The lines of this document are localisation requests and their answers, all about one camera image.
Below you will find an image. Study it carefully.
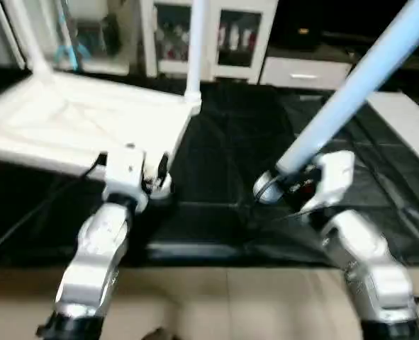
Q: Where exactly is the white plastic table top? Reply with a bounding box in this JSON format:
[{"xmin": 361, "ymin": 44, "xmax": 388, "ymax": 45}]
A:
[{"xmin": 0, "ymin": 71, "xmax": 204, "ymax": 205}]

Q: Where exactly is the white flat board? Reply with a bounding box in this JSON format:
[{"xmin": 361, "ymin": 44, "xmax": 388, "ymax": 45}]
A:
[{"xmin": 369, "ymin": 91, "xmax": 419, "ymax": 179}]

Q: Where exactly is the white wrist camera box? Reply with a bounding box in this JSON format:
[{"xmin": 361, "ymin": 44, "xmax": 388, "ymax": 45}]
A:
[
  {"xmin": 99, "ymin": 145, "xmax": 150, "ymax": 210},
  {"xmin": 301, "ymin": 150, "xmax": 357, "ymax": 215}
]

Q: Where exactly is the light blue stand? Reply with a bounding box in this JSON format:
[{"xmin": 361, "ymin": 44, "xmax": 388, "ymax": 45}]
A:
[{"xmin": 53, "ymin": 0, "xmax": 84, "ymax": 72}]

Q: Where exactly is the white drawer unit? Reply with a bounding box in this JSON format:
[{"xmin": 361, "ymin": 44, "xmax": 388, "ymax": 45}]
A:
[{"xmin": 259, "ymin": 57, "xmax": 356, "ymax": 91}]

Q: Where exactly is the white plastic table leg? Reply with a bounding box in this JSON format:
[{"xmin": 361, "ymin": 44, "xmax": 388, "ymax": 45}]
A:
[
  {"xmin": 2, "ymin": 0, "xmax": 54, "ymax": 80},
  {"xmin": 254, "ymin": 0, "xmax": 419, "ymax": 205},
  {"xmin": 184, "ymin": 0, "xmax": 212, "ymax": 115}
]

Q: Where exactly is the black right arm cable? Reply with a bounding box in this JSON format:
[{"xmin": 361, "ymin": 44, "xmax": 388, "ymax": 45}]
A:
[{"xmin": 252, "ymin": 174, "xmax": 325, "ymax": 229}]

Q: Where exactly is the white glass door cabinet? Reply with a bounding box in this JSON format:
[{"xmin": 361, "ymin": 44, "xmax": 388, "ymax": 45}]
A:
[{"xmin": 140, "ymin": 0, "xmax": 280, "ymax": 83}]

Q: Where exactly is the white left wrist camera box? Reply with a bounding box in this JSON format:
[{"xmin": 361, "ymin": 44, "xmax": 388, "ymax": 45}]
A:
[{"xmin": 99, "ymin": 145, "xmax": 150, "ymax": 210}]

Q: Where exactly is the black work mat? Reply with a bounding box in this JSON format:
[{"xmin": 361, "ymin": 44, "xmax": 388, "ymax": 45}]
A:
[{"xmin": 0, "ymin": 67, "xmax": 419, "ymax": 268}]

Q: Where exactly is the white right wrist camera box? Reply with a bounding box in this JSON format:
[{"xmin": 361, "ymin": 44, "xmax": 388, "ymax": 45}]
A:
[{"xmin": 301, "ymin": 150, "xmax": 357, "ymax": 215}]

